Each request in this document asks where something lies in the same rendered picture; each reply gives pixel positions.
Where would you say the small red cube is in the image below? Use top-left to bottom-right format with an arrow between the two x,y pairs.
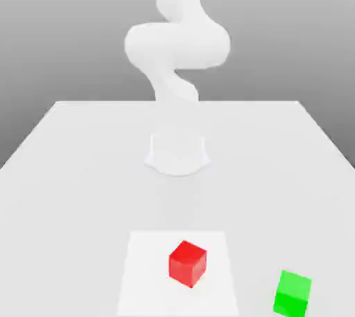
168,239 -> 208,289

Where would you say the small green cube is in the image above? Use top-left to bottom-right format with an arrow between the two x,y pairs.
272,268 -> 313,317

